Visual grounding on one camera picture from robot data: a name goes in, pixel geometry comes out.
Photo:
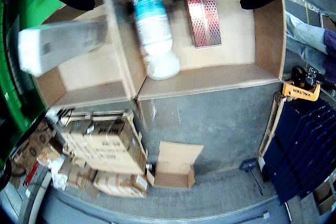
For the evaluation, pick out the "dark maroon purple box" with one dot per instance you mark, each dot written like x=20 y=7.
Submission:
x=203 y=16

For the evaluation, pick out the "open brown cardboard box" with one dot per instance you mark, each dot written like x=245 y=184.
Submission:
x=236 y=51
x=89 y=72

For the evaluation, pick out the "unfolded brown cardboard box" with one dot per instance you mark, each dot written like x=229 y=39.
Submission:
x=176 y=161

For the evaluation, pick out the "grey blue cloth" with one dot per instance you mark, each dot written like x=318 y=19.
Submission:
x=304 y=35

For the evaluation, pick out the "tall white carton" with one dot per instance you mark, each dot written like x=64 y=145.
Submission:
x=57 y=45

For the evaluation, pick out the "white bottle with teal label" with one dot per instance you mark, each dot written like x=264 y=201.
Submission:
x=153 y=30

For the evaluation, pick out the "green metal stepped rack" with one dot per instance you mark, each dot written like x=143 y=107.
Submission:
x=10 y=90

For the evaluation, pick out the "dark blue panel stack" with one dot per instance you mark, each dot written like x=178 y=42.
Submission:
x=302 y=150

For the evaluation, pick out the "printed brown shipping carton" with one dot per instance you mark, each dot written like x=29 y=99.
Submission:
x=115 y=148

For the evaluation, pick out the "white plastic bag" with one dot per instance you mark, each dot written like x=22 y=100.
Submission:
x=57 y=174

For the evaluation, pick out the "taped brown carton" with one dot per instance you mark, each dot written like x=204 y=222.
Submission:
x=120 y=184

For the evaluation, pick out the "wooden board frame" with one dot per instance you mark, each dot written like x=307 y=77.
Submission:
x=273 y=119

